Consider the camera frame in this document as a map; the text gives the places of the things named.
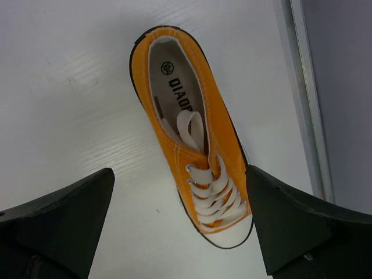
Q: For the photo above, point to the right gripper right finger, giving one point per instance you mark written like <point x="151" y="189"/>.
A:
<point x="302" y="236"/>

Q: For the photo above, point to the aluminium table edge rail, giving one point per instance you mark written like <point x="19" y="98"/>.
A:
<point x="295" y="43"/>

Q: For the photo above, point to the orange sneaker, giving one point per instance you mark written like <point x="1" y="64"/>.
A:
<point x="175" y="85"/>

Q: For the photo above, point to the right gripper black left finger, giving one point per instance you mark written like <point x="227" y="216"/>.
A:
<point x="56" y="235"/>

